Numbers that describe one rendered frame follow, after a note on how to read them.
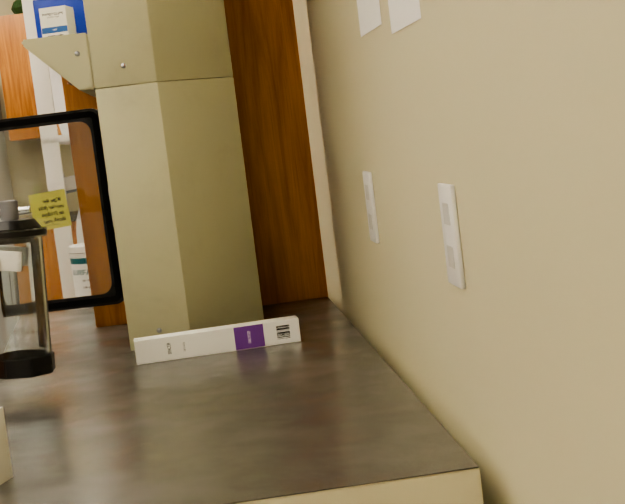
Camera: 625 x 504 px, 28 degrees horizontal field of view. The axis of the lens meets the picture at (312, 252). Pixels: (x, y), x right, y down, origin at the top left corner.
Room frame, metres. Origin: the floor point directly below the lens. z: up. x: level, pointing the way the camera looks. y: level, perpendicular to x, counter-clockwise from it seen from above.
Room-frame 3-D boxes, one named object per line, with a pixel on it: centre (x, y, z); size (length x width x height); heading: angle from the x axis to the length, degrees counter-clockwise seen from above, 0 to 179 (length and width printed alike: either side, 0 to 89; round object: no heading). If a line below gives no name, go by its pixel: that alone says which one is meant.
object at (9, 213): (1.94, 0.46, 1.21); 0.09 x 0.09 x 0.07
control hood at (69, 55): (2.39, 0.42, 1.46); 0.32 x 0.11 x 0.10; 5
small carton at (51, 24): (2.33, 0.41, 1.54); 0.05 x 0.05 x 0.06; 83
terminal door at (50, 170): (2.55, 0.54, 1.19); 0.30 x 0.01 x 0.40; 87
